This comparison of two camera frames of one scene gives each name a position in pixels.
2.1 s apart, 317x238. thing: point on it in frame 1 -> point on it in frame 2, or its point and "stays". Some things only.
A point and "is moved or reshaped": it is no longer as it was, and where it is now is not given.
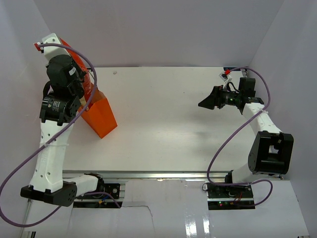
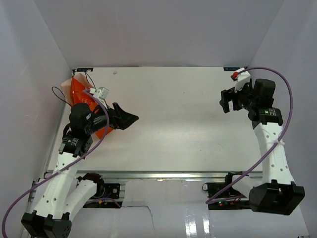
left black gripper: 81,73 -> 120,119
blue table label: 231,68 stays
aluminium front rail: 151,175 stays
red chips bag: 88,78 is moved or reshaped
